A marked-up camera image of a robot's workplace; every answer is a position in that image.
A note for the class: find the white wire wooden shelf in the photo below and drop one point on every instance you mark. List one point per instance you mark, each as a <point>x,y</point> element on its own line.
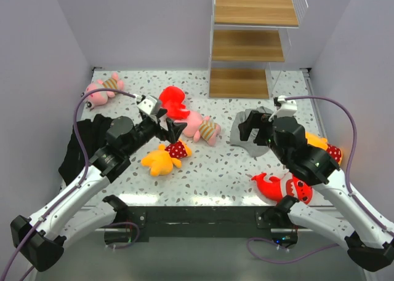
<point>247,38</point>

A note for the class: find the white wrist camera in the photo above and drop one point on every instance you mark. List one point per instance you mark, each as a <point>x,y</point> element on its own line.
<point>284,107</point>
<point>148,105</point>

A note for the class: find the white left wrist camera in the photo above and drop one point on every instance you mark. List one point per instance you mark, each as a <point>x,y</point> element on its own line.
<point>148,105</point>

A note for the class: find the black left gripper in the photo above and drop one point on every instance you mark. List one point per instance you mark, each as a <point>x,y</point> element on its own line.
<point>174,129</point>

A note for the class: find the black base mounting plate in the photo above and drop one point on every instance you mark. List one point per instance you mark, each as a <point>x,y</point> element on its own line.
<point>144,223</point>

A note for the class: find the grey cloth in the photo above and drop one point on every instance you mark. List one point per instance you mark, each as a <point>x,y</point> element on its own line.
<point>252,149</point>

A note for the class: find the pink plush striped centre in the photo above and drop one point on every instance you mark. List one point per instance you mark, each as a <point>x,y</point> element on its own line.
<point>199,127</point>

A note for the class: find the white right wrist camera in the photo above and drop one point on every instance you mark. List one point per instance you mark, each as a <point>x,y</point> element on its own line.
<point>284,107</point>

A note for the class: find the yellow plush polka dot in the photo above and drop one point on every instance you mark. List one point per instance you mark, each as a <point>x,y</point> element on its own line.
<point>162,161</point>
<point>335,152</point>

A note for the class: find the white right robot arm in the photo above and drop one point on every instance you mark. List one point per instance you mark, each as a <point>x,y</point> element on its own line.
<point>365,234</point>

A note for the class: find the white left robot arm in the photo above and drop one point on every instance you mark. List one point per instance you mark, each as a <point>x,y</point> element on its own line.
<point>39,237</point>

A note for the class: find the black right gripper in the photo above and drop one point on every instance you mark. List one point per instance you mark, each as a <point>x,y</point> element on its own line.
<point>257,119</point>

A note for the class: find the red shark plush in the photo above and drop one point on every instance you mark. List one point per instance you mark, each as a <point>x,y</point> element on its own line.
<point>276,189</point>
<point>172,99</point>

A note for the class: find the pink plush far left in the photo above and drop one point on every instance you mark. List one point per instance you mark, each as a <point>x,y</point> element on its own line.
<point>101,98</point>

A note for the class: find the black cloth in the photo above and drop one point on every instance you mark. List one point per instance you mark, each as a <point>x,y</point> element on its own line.
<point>92,133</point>

